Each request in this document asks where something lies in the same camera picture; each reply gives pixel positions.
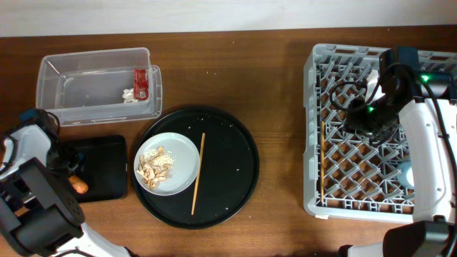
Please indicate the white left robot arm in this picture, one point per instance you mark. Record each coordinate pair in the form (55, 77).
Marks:
(44, 181)

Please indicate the peanut shells and rice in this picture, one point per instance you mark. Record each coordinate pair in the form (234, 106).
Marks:
(154, 166)

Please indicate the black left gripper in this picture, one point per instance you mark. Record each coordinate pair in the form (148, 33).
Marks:
(78, 161)

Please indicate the grey dishwasher rack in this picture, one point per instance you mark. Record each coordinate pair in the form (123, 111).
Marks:
(360, 179)

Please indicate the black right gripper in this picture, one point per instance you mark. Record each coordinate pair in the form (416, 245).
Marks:
(353, 116)

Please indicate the orange carrot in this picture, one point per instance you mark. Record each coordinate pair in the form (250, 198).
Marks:
(78, 184)

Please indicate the crumpled white tissue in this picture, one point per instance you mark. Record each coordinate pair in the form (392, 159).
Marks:
(128, 95)

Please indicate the light blue cup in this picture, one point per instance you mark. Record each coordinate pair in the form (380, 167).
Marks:
(405, 178)

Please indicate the grey plate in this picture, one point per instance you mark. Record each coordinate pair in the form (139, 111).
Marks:
(186, 163)

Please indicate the clear plastic waste bin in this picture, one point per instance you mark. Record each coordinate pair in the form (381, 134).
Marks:
(86, 88)

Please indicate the red snack wrapper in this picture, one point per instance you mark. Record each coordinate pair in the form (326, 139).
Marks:
(141, 85)

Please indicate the black rectangular tray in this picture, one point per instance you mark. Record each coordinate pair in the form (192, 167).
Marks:
(104, 169)

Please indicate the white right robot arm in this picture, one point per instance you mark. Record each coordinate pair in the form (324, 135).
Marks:
(424, 104)

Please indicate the wooden chopstick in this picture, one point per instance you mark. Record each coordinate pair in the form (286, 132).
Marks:
(198, 175)
(322, 173)

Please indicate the round black serving tray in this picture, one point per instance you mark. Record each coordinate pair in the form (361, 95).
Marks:
(230, 169)

